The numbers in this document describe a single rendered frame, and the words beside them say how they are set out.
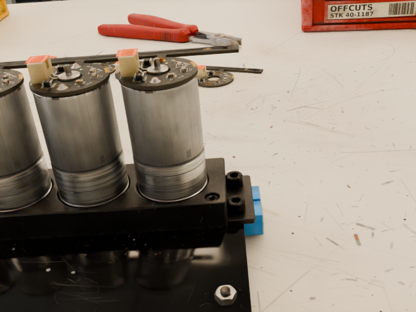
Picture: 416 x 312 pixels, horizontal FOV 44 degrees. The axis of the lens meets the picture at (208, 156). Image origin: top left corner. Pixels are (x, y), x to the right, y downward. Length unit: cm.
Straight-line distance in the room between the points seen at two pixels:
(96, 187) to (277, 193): 7
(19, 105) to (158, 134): 5
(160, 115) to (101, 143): 2
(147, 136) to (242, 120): 11
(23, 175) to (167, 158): 5
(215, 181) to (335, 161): 7
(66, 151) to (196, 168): 4
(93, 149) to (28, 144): 2
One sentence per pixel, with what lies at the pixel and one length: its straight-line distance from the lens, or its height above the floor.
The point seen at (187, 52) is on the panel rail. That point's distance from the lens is 18.
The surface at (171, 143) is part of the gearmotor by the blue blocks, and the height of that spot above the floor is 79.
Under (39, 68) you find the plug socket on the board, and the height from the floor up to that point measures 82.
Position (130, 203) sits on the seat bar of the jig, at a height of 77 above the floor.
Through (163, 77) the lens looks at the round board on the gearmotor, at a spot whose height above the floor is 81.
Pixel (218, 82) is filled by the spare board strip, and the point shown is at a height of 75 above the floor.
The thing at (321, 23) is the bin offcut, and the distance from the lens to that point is 40.
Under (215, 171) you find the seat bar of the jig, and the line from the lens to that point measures 18.
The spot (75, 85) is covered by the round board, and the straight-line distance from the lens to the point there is 16.
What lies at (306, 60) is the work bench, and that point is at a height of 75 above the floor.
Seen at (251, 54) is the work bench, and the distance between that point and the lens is 36.
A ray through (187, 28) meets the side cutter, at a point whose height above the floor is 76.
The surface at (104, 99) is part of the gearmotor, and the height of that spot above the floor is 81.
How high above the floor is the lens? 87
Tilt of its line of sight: 30 degrees down
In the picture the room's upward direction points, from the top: 5 degrees counter-clockwise
